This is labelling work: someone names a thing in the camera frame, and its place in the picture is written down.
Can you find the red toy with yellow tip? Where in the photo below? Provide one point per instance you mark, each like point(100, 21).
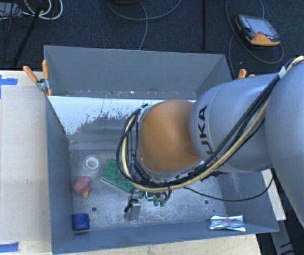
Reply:
point(82, 185)

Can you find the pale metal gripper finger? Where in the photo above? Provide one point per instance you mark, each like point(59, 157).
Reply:
point(129, 214)
point(137, 210)

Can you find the grey metal bin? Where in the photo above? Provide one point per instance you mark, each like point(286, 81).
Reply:
point(141, 73)

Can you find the pale flat board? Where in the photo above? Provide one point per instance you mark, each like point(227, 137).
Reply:
point(21, 155)

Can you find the blue cylinder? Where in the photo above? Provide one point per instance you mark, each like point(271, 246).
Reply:
point(80, 221)

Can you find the green circuit board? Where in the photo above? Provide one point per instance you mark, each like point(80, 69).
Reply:
point(111, 173)

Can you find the clear tape roll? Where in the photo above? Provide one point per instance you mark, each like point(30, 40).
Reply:
point(91, 164)

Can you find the silver foil packet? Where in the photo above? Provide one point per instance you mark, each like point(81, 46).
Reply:
point(227, 223)

